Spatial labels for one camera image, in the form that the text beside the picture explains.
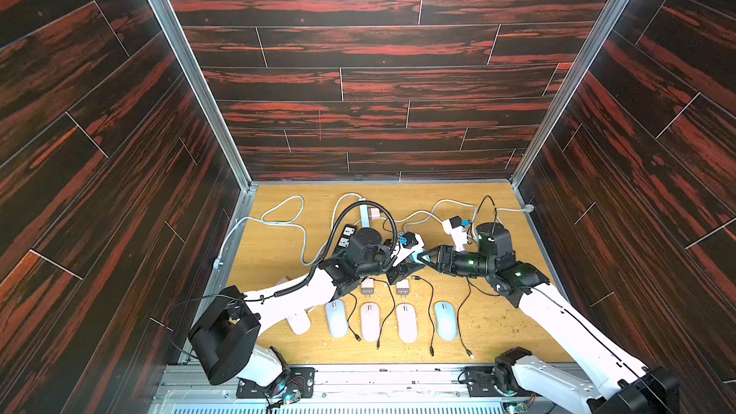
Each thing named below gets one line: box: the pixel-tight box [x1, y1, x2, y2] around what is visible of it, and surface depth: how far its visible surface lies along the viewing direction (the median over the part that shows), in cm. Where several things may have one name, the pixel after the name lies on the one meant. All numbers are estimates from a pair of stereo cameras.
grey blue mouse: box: [434, 300, 459, 342], surface depth 84 cm
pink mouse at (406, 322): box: [395, 302, 419, 345], surface depth 84 cm
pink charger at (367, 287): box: [361, 277, 374, 299], surface depth 90 cm
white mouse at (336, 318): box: [325, 299, 349, 339], surface depth 84 cm
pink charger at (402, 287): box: [395, 278, 411, 299], surface depth 90 cm
